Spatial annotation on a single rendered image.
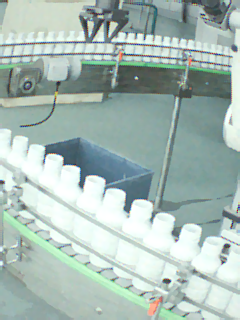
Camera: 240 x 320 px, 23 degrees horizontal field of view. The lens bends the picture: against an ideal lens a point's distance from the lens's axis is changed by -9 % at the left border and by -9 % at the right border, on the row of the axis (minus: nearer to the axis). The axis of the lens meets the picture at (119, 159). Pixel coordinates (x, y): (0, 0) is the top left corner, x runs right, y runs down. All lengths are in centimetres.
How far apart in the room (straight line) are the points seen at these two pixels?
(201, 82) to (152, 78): 35
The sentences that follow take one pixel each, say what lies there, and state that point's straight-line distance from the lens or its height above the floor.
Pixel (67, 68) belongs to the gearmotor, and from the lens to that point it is 276.
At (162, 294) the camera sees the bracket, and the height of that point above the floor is 108.
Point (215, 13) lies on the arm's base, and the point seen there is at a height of 152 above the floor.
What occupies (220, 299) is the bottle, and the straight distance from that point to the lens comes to 105.
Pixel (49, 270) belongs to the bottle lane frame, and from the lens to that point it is 129.
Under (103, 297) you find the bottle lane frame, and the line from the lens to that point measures 120.
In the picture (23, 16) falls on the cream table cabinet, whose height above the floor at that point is 95.
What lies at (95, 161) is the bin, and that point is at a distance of 202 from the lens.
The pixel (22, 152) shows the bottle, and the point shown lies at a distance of 134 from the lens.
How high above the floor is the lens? 164
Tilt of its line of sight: 21 degrees down
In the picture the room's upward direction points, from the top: 10 degrees clockwise
